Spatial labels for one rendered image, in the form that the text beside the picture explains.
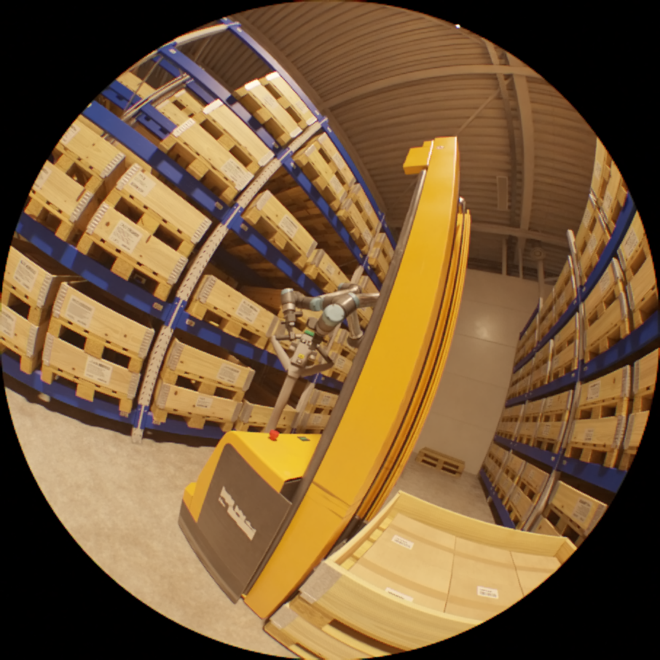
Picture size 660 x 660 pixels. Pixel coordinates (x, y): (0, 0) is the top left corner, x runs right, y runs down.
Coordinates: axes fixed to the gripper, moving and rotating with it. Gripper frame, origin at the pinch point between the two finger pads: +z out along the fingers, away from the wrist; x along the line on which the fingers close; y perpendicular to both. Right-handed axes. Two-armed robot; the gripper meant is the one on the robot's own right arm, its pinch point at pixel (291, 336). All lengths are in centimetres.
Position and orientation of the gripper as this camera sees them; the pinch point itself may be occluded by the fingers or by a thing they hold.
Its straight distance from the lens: 139.0
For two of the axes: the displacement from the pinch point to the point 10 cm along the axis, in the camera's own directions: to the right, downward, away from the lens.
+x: 3.1, -3.5, -8.8
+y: -9.4, 0.5, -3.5
